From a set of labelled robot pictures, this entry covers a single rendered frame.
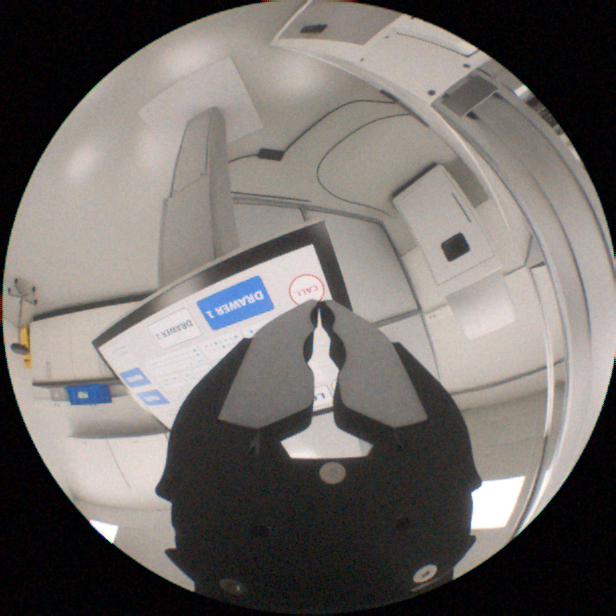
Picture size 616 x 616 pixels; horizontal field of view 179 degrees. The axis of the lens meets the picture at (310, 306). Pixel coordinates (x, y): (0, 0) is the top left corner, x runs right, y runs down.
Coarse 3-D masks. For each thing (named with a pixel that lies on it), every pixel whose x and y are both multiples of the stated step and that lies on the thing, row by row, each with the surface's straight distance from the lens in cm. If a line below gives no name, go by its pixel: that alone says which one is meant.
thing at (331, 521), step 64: (384, 448) 6; (192, 512) 6; (256, 512) 5; (320, 512) 5; (384, 512) 5; (448, 512) 6; (192, 576) 6; (256, 576) 5; (320, 576) 5; (384, 576) 6; (448, 576) 7
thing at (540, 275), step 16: (544, 272) 38; (544, 288) 50; (544, 304) 71; (544, 320) 107; (560, 336) 38; (560, 352) 42; (560, 368) 45; (560, 384) 47; (560, 400) 46; (560, 416) 43; (544, 464) 79; (544, 480) 53; (528, 512) 71
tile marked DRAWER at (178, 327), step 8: (176, 312) 31; (184, 312) 31; (160, 320) 34; (168, 320) 33; (176, 320) 32; (184, 320) 31; (192, 320) 31; (152, 328) 36; (160, 328) 35; (168, 328) 34; (176, 328) 33; (184, 328) 32; (192, 328) 31; (160, 336) 36; (168, 336) 35; (176, 336) 34; (184, 336) 33; (192, 336) 32; (200, 336) 32; (160, 344) 37; (168, 344) 36; (176, 344) 35
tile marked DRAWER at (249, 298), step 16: (240, 288) 26; (256, 288) 26; (208, 304) 28; (224, 304) 28; (240, 304) 27; (256, 304) 27; (272, 304) 26; (208, 320) 30; (224, 320) 29; (240, 320) 28
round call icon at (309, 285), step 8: (304, 272) 25; (312, 272) 25; (320, 272) 25; (288, 280) 25; (296, 280) 25; (304, 280) 25; (312, 280) 25; (320, 280) 25; (288, 288) 25; (296, 288) 25; (304, 288) 25; (312, 288) 25; (320, 288) 26; (288, 296) 26; (296, 296) 26; (304, 296) 26; (312, 296) 26; (320, 296) 26; (328, 296) 26; (296, 304) 26
